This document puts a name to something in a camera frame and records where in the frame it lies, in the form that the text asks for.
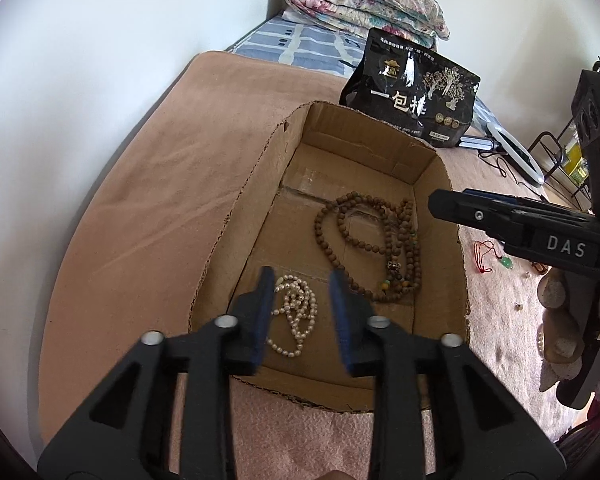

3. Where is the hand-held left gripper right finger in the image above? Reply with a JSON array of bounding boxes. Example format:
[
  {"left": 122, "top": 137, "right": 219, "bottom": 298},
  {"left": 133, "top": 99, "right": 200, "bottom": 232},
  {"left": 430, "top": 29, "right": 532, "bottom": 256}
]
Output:
[{"left": 328, "top": 267, "right": 566, "bottom": 480}]

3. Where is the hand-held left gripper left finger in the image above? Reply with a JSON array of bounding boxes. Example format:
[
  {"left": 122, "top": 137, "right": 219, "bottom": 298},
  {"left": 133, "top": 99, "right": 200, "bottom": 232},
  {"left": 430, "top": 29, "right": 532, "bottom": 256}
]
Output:
[{"left": 37, "top": 266, "right": 276, "bottom": 480}]

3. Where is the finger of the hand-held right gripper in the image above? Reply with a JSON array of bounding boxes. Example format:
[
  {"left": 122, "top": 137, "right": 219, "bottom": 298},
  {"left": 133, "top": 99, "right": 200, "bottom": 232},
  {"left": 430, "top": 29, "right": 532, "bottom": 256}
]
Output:
[
  {"left": 462, "top": 189, "right": 598, "bottom": 228},
  {"left": 428, "top": 189, "right": 518, "bottom": 243}
]

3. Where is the white pearl necklace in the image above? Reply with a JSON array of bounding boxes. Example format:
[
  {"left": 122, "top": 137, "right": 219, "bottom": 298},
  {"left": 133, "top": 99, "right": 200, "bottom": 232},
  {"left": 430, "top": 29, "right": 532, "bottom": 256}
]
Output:
[{"left": 266, "top": 275, "right": 320, "bottom": 360}]

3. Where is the red cord jade pendant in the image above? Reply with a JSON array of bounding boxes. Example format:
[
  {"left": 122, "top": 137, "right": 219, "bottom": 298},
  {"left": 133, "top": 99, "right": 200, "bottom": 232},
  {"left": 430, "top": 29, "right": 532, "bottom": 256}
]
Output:
[{"left": 472, "top": 240, "right": 513, "bottom": 275}]

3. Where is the cardboard box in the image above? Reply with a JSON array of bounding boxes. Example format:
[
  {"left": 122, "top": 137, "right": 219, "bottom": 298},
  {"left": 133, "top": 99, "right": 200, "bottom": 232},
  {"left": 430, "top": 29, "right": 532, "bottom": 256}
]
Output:
[{"left": 187, "top": 101, "right": 472, "bottom": 415}]

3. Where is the person's right hand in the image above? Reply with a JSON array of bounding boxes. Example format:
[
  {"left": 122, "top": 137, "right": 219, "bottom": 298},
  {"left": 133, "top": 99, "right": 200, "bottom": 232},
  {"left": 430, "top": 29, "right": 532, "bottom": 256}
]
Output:
[{"left": 536, "top": 267, "right": 600, "bottom": 403}]

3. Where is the yellow green container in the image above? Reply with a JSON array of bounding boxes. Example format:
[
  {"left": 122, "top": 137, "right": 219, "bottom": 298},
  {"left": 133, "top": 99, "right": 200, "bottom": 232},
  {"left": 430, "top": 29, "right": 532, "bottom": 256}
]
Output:
[{"left": 560, "top": 137, "right": 588, "bottom": 186}]

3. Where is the black printed snack bag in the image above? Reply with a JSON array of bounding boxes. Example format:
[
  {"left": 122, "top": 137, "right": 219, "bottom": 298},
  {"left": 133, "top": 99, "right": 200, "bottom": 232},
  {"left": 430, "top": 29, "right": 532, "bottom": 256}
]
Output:
[{"left": 340, "top": 27, "right": 482, "bottom": 150}]

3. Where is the tan fleece blanket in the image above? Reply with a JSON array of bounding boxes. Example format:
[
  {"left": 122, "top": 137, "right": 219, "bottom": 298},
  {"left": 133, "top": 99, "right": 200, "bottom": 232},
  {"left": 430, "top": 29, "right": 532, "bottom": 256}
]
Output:
[{"left": 37, "top": 50, "right": 596, "bottom": 480}]

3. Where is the blue plaid bed sheet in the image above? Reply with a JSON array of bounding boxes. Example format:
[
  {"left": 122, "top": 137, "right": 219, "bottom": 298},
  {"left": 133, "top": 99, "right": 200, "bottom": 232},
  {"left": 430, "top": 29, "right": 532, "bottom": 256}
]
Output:
[{"left": 225, "top": 10, "right": 501, "bottom": 133}]

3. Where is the folded floral quilt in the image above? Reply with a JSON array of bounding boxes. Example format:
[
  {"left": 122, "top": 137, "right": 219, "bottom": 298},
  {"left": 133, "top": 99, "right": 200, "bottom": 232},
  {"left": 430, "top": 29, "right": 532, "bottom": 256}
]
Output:
[{"left": 280, "top": 0, "right": 452, "bottom": 51}]

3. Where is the black ring light cable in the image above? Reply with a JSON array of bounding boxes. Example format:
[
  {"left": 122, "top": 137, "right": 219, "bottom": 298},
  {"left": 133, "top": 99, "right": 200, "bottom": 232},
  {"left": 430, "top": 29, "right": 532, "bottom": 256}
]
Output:
[{"left": 480, "top": 152, "right": 546, "bottom": 189}]

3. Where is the white ring light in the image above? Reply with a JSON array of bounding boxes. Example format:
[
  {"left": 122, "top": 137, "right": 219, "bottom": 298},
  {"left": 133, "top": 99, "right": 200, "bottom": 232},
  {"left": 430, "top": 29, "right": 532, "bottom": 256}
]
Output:
[{"left": 485, "top": 119, "right": 546, "bottom": 186}]

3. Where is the brown wooden bead necklace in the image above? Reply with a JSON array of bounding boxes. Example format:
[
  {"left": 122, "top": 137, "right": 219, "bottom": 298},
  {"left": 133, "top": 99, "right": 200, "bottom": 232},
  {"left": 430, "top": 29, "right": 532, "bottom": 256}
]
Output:
[{"left": 314, "top": 191, "right": 423, "bottom": 304}]

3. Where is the black ring light stand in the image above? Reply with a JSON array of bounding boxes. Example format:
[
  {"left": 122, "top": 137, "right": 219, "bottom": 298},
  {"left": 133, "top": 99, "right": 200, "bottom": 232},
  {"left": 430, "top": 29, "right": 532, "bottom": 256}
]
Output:
[{"left": 457, "top": 135, "right": 498, "bottom": 152}]

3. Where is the black wire rack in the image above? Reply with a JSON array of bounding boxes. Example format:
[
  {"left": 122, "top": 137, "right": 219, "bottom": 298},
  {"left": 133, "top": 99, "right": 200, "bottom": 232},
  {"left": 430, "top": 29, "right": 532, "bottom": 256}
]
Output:
[{"left": 527, "top": 60, "right": 600, "bottom": 201}]

